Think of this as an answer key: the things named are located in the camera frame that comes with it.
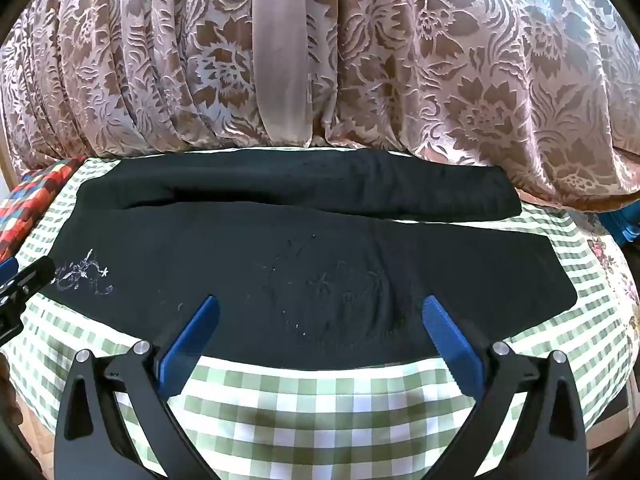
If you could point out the black embroidered pants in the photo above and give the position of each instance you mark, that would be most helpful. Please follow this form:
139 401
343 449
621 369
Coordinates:
300 240

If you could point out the multicoloured checked pillow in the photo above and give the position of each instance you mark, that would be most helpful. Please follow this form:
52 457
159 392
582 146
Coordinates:
35 195

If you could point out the green checked bed sheet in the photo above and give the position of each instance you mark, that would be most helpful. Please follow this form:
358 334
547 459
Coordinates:
300 410

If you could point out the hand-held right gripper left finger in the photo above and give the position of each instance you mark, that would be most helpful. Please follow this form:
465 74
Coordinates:
192 340

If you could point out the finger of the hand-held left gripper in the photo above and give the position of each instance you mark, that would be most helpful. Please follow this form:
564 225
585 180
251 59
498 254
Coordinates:
27 277

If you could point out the floral printed cloth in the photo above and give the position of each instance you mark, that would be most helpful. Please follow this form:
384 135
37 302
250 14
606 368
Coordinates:
607 255

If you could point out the beige curtain tie band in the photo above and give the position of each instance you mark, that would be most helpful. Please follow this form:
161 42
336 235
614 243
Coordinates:
280 60

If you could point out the blue plastic object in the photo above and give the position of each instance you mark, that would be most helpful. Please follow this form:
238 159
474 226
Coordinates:
622 227

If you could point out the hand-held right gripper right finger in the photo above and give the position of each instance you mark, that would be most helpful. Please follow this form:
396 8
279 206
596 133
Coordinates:
450 345

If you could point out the brown floral curtain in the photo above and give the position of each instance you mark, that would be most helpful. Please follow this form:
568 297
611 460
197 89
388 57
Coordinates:
450 60

